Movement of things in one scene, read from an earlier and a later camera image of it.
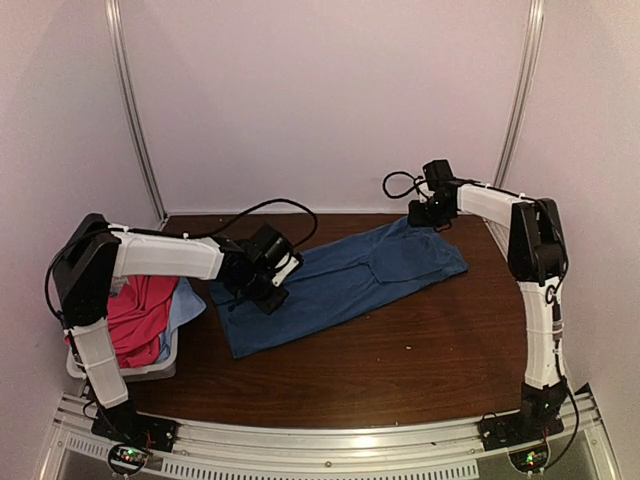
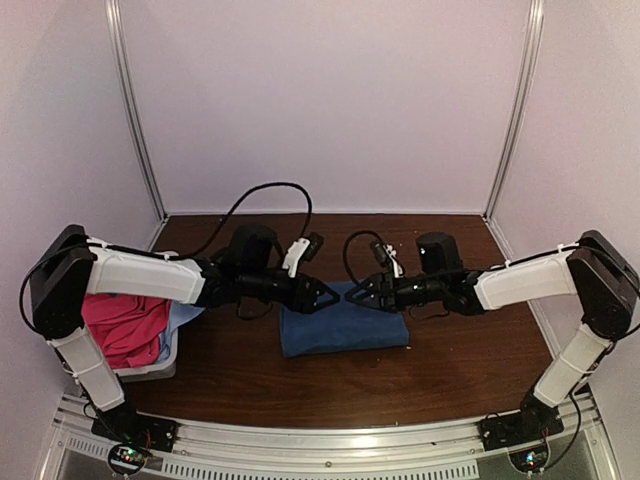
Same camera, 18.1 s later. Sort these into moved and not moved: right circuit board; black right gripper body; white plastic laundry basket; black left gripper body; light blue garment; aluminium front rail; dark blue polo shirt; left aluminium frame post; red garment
Moved: black right gripper body; dark blue polo shirt; black left gripper body
Not moved: red garment; white plastic laundry basket; left aluminium frame post; aluminium front rail; right circuit board; light blue garment
